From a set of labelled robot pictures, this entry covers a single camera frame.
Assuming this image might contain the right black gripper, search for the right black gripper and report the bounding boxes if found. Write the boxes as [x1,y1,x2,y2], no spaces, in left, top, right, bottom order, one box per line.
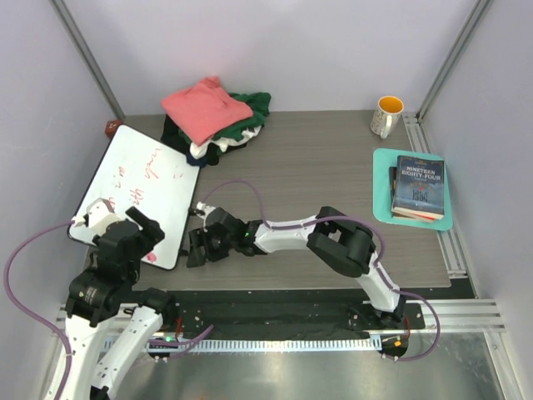
[187,227,237,268]

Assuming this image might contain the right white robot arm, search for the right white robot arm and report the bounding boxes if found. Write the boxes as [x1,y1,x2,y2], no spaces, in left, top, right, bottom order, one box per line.
[187,202,406,329]

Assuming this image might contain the white t shirt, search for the white t shirt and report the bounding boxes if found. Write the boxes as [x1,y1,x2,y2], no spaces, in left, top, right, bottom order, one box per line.
[189,126,262,159]

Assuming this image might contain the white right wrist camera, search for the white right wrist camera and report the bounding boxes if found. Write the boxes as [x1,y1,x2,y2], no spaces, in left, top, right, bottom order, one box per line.
[188,202,216,221]

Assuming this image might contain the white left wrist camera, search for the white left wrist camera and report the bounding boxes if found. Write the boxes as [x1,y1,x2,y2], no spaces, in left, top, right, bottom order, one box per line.
[72,198,122,236]

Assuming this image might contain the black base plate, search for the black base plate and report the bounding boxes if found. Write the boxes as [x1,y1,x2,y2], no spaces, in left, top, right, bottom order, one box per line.
[162,289,426,341]

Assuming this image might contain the white dry-erase board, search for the white dry-erase board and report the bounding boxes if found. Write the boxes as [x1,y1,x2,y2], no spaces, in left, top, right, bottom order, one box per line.
[76,125,200,271]

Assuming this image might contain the white slotted cable duct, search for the white slotted cable duct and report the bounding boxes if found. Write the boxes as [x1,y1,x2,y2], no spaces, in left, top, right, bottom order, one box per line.
[103,337,382,353]

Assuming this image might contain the red cube eraser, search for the red cube eraser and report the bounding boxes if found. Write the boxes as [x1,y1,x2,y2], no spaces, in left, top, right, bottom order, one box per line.
[104,119,123,138]

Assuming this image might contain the pink t shirt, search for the pink t shirt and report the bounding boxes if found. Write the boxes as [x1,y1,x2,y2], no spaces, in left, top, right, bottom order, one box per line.
[160,75,254,147]

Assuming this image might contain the green t shirt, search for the green t shirt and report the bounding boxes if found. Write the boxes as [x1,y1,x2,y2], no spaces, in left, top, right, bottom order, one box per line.
[178,91,272,146]

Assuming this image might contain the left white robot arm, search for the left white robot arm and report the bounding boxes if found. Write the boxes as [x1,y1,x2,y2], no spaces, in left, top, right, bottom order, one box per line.
[45,198,178,399]

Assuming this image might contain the teal tray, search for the teal tray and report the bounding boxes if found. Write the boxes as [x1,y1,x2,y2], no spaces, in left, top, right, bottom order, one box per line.
[372,147,454,232]

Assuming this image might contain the yellow white mug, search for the yellow white mug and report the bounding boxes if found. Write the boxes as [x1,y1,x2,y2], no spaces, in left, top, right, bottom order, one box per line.
[370,96,404,139]

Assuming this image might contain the black t shirt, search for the black t shirt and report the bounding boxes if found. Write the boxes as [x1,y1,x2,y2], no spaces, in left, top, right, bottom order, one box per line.
[161,115,223,168]

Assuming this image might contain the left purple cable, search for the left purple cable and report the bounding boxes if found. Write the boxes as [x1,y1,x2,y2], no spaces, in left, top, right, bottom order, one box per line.
[3,220,80,400]

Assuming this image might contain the blue 1984 book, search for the blue 1984 book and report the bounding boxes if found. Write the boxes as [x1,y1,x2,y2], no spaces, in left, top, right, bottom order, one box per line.
[391,155,445,219]

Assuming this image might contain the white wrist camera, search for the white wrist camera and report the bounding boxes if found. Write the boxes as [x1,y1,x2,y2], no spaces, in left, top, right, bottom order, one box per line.
[72,198,122,236]
[188,202,216,221]

